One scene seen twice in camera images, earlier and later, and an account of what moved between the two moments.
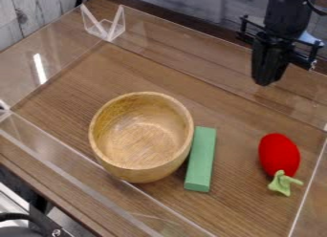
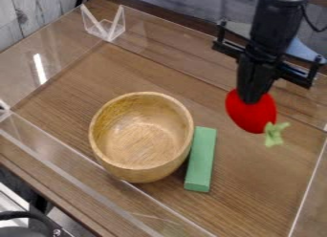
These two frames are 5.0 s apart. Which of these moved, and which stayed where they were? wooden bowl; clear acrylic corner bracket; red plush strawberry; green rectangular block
Moved: red plush strawberry
Stayed: wooden bowl; clear acrylic corner bracket; green rectangular block
